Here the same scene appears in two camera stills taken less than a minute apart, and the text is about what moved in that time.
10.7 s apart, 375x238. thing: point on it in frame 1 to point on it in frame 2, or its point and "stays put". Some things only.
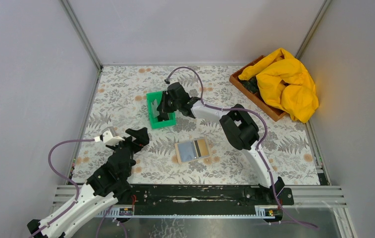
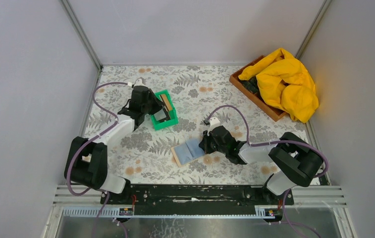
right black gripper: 163,108 to 204,145
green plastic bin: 154,123 stays put
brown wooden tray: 250,88 stays put
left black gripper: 142,137 to 158,104
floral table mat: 180,149 stays put
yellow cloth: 286,83 stays put
